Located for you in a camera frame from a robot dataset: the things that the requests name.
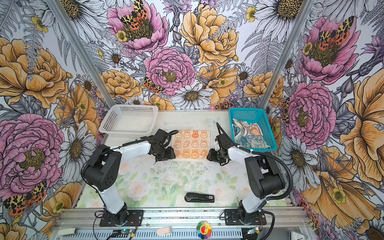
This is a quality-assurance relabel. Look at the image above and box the black stapler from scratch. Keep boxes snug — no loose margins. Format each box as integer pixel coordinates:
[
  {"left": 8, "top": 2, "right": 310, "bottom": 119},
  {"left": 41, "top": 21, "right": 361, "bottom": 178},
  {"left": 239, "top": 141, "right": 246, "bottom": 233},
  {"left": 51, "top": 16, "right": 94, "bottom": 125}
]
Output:
[{"left": 185, "top": 193, "right": 215, "bottom": 203}]

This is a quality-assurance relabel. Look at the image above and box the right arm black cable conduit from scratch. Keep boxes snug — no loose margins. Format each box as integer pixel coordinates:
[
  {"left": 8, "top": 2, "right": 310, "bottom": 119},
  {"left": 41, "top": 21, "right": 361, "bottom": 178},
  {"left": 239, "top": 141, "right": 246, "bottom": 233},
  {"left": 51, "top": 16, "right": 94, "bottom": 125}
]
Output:
[{"left": 215, "top": 122, "right": 294, "bottom": 240}]

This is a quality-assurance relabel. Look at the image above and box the aluminium front rail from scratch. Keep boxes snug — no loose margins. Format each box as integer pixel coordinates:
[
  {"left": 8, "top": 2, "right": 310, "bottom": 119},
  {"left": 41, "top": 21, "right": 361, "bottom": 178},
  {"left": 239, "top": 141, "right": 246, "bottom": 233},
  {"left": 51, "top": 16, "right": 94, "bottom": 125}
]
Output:
[{"left": 54, "top": 206, "right": 310, "bottom": 230}]

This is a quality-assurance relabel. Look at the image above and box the orange rabbit print towel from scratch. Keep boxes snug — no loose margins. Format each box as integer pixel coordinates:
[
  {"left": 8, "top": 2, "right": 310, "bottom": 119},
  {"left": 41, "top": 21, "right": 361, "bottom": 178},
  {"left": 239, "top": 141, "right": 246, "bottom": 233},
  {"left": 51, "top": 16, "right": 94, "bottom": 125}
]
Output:
[{"left": 172, "top": 130, "right": 210, "bottom": 162}]

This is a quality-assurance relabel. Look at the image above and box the blue patterned towel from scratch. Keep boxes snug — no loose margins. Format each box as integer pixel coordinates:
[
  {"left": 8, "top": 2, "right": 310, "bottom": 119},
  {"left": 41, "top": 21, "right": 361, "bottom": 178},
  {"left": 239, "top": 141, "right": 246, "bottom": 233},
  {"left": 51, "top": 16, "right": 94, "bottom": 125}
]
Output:
[{"left": 232, "top": 119, "right": 271, "bottom": 149}]

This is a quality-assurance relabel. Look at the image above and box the white plastic basket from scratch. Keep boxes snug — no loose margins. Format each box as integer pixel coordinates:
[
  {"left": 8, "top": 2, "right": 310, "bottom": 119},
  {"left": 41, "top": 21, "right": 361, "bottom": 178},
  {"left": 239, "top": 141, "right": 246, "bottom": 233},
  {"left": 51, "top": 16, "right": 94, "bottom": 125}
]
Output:
[{"left": 99, "top": 105, "right": 159, "bottom": 137}]

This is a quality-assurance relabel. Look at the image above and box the teal plastic basket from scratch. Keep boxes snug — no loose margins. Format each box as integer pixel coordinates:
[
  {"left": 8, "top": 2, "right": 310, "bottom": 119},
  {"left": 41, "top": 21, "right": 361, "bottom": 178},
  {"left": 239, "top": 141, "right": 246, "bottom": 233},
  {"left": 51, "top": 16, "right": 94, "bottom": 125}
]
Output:
[{"left": 229, "top": 108, "right": 278, "bottom": 152}]

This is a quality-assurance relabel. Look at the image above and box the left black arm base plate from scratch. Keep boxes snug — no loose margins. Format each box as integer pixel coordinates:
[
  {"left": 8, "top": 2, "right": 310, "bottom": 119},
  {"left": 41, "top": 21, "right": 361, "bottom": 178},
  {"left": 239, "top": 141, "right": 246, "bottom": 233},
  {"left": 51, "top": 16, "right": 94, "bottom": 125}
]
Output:
[{"left": 100, "top": 209, "right": 144, "bottom": 227}]

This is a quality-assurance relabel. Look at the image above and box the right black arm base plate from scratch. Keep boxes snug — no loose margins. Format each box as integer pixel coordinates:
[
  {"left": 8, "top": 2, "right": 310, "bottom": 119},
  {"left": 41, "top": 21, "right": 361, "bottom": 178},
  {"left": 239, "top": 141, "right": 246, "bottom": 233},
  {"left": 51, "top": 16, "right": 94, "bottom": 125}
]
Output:
[{"left": 224, "top": 208, "right": 267, "bottom": 226}]

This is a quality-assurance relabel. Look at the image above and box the pink eraser block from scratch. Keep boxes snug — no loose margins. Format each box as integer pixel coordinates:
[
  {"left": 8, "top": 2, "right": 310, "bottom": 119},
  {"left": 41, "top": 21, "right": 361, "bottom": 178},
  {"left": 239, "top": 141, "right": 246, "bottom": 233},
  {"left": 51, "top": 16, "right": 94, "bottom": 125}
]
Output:
[{"left": 156, "top": 227, "right": 172, "bottom": 236}]

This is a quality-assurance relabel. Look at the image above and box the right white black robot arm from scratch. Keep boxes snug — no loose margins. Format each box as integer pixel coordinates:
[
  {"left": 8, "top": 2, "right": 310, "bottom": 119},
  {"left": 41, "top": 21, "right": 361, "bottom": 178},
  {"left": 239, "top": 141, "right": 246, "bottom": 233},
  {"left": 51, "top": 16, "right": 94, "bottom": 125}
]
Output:
[{"left": 207, "top": 133, "right": 293, "bottom": 225}]

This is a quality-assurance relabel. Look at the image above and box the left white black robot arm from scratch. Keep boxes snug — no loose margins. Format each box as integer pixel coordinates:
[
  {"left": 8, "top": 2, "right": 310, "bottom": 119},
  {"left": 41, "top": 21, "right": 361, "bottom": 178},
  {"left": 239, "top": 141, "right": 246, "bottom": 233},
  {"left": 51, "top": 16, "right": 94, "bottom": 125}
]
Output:
[{"left": 81, "top": 129, "right": 179, "bottom": 227}]

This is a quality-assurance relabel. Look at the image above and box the colourful flower toy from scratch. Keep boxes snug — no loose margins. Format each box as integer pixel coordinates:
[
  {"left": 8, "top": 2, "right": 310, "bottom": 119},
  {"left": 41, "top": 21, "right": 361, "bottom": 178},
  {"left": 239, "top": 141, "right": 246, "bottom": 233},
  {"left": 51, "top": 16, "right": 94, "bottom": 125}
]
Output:
[{"left": 197, "top": 221, "right": 212, "bottom": 240}]

